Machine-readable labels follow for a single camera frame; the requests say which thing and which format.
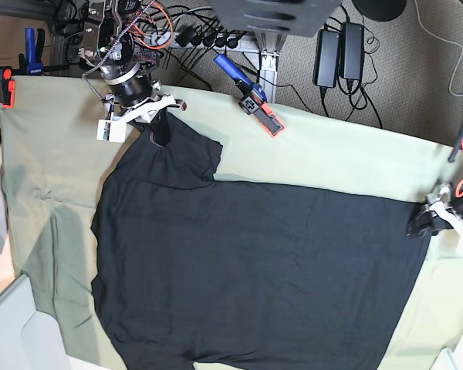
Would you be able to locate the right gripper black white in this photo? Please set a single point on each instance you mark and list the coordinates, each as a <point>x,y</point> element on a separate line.
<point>153,110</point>

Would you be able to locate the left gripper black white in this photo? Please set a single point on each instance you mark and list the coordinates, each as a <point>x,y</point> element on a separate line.
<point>443,212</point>

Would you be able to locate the dark navy T-shirt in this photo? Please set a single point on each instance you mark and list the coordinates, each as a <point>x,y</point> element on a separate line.
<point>251,275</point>

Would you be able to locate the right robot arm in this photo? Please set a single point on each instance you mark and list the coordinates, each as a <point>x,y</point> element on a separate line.
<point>116,18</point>

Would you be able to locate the white power strip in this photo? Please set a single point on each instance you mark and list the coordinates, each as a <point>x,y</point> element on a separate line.
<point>220,41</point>

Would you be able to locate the blue orange bar clamp centre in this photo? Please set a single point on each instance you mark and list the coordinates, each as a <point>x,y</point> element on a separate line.
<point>253,101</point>

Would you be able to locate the blue orange bar clamp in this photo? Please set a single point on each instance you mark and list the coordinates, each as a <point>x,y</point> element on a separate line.
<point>30,64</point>
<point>253,101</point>

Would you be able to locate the blue orange bar clamp left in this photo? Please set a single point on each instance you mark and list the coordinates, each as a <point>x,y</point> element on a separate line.
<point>30,64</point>

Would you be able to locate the black power brick pair outer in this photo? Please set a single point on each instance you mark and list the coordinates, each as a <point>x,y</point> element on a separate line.
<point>351,51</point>

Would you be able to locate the black power brick pair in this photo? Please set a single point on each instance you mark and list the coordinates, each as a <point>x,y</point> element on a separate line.
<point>327,54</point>
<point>351,51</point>

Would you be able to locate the black power brick pair inner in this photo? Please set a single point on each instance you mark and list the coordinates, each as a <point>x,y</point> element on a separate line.
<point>327,54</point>

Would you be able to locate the black round lamp base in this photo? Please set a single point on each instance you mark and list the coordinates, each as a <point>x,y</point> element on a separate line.
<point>380,10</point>

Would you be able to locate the grey white bin corner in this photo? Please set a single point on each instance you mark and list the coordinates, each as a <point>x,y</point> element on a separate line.
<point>29,339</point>

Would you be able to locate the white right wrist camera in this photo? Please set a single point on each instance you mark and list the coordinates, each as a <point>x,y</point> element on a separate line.
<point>114,131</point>

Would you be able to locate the grey overhead camera mount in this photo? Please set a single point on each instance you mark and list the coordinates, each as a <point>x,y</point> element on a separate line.
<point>290,17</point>

